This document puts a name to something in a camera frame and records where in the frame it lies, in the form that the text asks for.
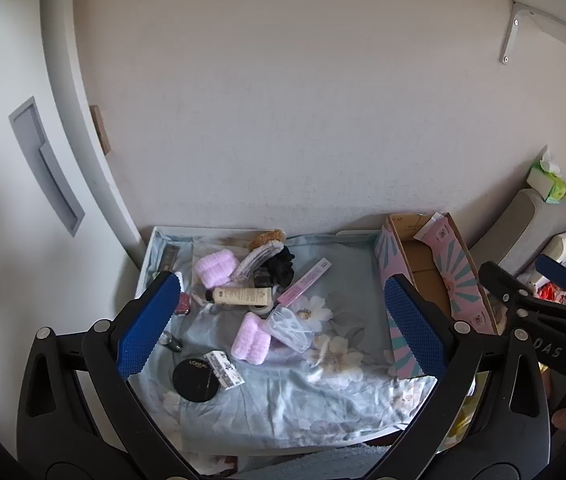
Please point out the green tissue box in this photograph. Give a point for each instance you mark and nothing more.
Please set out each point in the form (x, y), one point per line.
(550, 182)

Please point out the black round compact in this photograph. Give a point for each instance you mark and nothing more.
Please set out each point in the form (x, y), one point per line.
(193, 380)

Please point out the red packet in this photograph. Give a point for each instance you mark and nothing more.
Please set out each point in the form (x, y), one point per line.
(553, 291)

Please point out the white patterned small box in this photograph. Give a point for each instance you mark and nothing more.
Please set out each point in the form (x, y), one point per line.
(223, 370)

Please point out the black jar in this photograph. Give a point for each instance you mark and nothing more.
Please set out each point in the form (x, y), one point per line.
(263, 277)

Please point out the long pink box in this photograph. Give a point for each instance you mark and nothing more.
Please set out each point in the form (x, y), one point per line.
(305, 280)

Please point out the grey pillow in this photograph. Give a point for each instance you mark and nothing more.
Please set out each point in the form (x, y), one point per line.
(528, 230)

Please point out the pink fluffy wristband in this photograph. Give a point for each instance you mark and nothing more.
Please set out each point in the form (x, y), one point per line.
(250, 340)
(215, 267)

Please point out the pink patterned cardboard box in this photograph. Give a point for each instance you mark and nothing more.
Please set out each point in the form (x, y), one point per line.
(423, 265)

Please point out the cream lotion tube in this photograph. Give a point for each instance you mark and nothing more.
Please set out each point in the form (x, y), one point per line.
(240, 296)

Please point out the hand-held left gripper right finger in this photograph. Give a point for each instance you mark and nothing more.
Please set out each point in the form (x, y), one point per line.
(413, 330)

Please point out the clear plastic bag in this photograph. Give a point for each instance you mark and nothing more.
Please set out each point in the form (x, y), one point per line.
(290, 327)

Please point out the white tray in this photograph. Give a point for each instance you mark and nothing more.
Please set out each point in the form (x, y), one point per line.
(273, 400)
(143, 270)

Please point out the white tape roll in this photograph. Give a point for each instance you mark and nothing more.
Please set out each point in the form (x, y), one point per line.
(263, 311)

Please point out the wooden wall block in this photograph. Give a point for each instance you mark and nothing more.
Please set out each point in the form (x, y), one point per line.
(100, 130)

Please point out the yellow packet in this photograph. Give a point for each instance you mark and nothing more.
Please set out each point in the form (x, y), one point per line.
(465, 425)

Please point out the brown fuzzy hair accessory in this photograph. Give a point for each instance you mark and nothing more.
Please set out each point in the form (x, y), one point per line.
(268, 236)

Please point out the black scrunchie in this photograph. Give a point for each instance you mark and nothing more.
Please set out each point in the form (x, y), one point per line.
(283, 265)

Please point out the grey lipstick tube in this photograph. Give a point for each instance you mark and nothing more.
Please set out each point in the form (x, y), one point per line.
(170, 341)

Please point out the small red jar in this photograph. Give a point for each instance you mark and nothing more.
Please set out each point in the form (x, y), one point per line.
(183, 304)

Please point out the white shelf bracket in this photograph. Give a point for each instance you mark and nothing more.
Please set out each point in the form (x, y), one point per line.
(513, 35)

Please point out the white fluffy headband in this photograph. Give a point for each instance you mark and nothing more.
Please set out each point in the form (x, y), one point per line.
(258, 260)

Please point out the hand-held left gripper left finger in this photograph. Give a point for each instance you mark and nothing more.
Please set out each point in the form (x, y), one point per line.
(148, 325)

